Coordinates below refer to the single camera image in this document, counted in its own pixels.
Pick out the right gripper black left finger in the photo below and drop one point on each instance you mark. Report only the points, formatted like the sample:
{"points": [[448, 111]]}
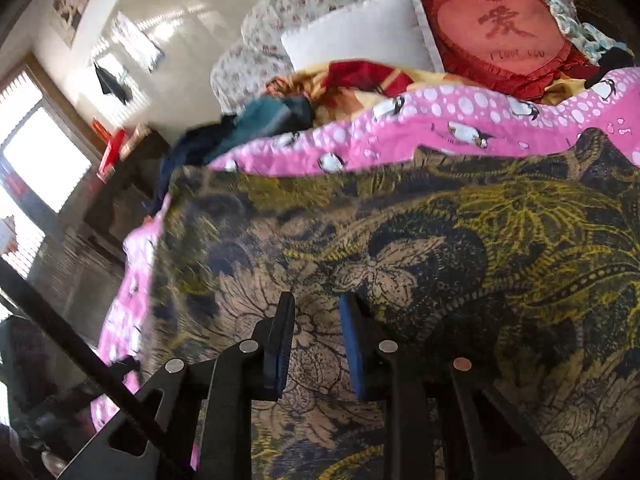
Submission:
{"points": [[204, 410]]}

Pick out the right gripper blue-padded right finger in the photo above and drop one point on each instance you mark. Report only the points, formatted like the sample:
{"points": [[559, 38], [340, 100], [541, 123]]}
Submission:
{"points": [[435, 402]]}

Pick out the brown yellow patterned garment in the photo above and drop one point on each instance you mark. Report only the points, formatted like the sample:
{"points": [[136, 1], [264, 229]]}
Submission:
{"points": [[534, 261]]}

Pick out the dark blue teal clothes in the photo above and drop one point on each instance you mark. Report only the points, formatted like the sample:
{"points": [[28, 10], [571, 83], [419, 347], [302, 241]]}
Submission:
{"points": [[264, 117]]}

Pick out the dark wooden cabinet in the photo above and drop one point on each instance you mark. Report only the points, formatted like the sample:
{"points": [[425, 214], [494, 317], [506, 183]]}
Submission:
{"points": [[118, 205]]}

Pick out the red box on cabinet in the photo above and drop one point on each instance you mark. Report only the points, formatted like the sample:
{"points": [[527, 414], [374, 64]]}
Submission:
{"points": [[114, 141]]}

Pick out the pink penguin blanket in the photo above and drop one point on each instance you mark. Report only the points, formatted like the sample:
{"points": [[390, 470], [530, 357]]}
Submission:
{"points": [[449, 120]]}

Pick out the red yellow blanket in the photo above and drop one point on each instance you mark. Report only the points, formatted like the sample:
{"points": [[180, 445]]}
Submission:
{"points": [[345, 89]]}

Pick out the red heart cushion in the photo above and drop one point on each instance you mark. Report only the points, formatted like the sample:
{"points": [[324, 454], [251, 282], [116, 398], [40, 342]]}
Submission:
{"points": [[511, 46]]}

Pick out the white square pillow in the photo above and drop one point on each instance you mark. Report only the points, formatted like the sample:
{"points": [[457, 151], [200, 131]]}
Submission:
{"points": [[390, 32]]}

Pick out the framed wall photo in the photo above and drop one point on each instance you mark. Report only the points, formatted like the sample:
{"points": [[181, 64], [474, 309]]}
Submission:
{"points": [[65, 17]]}

